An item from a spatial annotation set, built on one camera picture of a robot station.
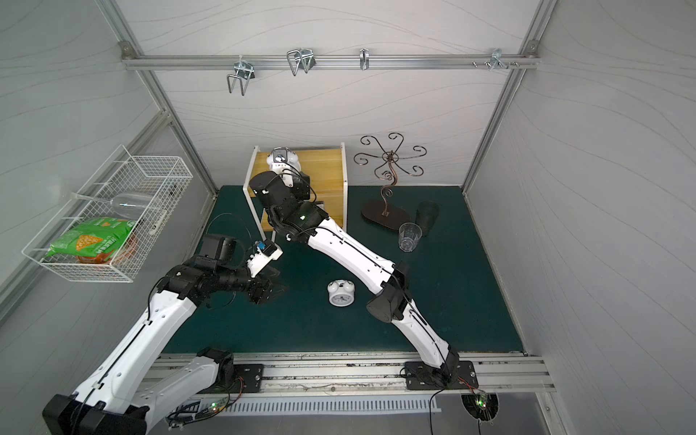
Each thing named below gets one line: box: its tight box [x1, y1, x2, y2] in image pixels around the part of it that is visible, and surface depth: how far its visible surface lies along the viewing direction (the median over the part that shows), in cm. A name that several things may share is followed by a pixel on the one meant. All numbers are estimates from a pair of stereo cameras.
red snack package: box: [77, 251, 116, 264], surface depth 59 cm
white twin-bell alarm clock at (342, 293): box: [327, 279, 356, 308], surface depth 84 cm
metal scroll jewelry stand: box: [353, 132, 427, 231], surface depth 92 cm
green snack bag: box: [45, 217, 137, 260], surface depth 56 cm
